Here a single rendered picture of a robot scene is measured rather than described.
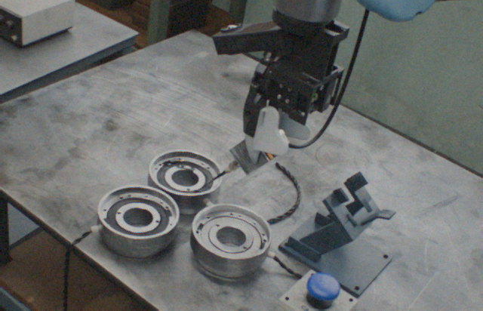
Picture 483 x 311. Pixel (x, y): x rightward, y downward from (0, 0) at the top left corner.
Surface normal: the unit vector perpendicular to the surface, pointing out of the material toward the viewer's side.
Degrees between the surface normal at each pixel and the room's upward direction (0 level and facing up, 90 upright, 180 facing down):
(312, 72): 90
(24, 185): 0
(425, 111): 90
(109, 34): 0
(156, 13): 90
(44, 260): 0
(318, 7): 90
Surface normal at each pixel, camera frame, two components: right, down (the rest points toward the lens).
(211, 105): 0.16, -0.80
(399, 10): 0.44, 0.57
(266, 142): -0.58, 0.33
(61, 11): 0.82, 0.43
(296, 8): -0.36, 0.50
